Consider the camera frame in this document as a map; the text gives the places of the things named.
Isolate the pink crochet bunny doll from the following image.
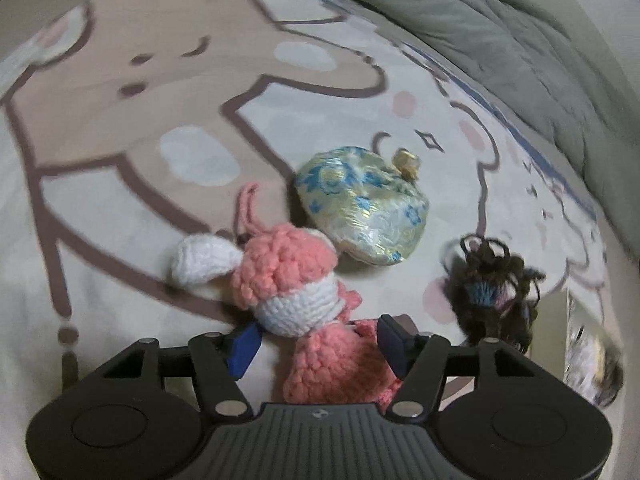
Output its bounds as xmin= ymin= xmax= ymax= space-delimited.
xmin=170 ymin=183 xmax=401 ymax=410

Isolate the dark brown crochet pouch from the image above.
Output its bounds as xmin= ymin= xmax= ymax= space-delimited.
xmin=445 ymin=234 xmax=546 ymax=353

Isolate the blue floral satin pouch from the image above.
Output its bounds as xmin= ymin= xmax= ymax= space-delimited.
xmin=295 ymin=146 xmax=430 ymax=266

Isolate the white shallow cardboard box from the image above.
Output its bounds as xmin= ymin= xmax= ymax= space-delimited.
xmin=564 ymin=292 xmax=584 ymax=382

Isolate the cartoon bear blanket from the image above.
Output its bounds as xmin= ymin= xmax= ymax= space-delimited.
xmin=1 ymin=0 xmax=610 ymax=426

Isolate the grey quilted duvet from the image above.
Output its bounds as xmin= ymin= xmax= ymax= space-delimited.
xmin=359 ymin=0 xmax=639 ymax=252

